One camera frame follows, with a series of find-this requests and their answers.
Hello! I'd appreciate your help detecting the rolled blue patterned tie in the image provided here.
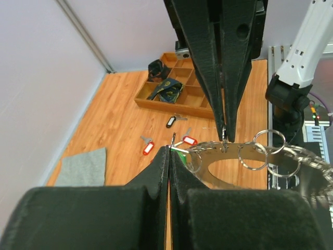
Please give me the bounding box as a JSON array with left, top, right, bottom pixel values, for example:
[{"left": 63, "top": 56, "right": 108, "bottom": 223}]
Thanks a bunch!
[{"left": 147, "top": 78, "right": 184, "bottom": 104}]

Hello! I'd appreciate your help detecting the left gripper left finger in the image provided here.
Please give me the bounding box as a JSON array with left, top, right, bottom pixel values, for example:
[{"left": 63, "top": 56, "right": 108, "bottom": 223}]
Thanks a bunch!
[{"left": 1, "top": 146, "right": 169, "bottom": 249}]

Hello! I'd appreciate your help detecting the red key tag lower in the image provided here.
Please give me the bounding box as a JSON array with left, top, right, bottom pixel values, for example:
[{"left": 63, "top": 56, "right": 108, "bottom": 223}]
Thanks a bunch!
[{"left": 174, "top": 128, "right": 198, "bottom": 147}]

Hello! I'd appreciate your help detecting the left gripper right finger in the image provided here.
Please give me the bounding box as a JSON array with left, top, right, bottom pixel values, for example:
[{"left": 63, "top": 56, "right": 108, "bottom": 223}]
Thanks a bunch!
[{"left": 170, "top": 152, "right": 328, "bottom": 249}]

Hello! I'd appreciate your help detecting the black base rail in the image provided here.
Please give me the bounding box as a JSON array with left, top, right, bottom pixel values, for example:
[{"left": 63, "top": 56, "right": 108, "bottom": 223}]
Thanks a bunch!
[{"left": 268, "top": 112, "right": 332, "bottom": 195}]

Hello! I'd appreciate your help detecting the red key tag upper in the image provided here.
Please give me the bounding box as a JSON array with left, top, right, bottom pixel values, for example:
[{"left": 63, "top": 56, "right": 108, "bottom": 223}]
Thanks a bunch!
[{"left": 140, "top": 135, "right": 155, "bottom": 156}]

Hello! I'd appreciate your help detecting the black key tag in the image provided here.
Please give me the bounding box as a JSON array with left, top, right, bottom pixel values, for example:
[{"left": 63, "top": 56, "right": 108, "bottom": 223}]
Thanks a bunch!
[{"left": 165, "top": 114, "right": 188, "bottom": 129}]

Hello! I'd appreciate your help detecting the grey cloth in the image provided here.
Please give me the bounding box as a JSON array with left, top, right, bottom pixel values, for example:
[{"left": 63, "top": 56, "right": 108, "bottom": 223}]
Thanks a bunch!
[{"left": 55, "top": 147, "right": 107, "bottom": 187}]

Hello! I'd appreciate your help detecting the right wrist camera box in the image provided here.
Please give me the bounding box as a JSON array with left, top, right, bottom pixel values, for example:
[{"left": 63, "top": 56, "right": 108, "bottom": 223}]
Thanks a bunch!
[{"left": 175, "top": 41, "right": 191, "bottom": 60}]

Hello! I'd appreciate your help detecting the wooden compartment tray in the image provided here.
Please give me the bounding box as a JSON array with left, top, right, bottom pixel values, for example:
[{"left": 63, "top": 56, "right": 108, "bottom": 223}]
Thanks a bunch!
[{"left": 135, "top": 53, "right": 214, "bottom": 119}]

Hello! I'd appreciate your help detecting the red key tag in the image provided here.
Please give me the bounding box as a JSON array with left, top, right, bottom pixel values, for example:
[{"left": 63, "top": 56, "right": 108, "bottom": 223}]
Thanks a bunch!
[
  {"left": 140, "top": 135, "right": 155, "bottom": 156},
  {"left": 174, "top": 128, "right": 198, "bottom": 147}
]

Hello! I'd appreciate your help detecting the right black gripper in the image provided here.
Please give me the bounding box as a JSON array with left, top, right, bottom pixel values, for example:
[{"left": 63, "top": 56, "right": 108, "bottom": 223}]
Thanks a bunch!
[{"left": 164, "top": 1, "right": 268, "bottom": 142}]

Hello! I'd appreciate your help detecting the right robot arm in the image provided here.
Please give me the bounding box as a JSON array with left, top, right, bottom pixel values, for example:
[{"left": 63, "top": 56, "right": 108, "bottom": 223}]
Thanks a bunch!
[{"left": 164, "top": 1, "right": 332, "bottom": 142}]

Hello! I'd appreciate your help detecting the green key tag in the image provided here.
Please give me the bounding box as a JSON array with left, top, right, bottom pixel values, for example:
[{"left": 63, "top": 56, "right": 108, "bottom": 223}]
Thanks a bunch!
[{"left": 169, "top": 132, "right": 190, "bottom": 166}]

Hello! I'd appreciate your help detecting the rolled black tie top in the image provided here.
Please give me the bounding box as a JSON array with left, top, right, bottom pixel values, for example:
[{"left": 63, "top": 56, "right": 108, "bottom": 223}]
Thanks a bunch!
[{"left": 148, "top": 59, "right": 171, "bottom": 82}]

